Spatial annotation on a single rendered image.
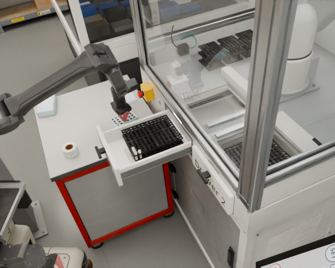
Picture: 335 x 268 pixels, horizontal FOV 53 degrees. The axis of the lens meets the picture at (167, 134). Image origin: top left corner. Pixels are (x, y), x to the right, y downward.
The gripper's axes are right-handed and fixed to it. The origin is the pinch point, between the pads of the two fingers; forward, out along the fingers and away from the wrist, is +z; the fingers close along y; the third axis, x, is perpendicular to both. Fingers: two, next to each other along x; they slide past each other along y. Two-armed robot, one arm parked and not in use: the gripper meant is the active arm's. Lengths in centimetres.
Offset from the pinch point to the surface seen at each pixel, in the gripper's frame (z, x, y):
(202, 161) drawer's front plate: -11, -6, -54
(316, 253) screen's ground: -32, 2, -107
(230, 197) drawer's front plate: -13, -3, -73
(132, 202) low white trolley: 48, 12, -13
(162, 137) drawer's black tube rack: -9.2, -2.9, -31.6
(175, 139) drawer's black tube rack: -6.2, -8.0, -33.5
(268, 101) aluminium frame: -60, -3, -82
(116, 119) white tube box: 1.6, 2.8, 3.9
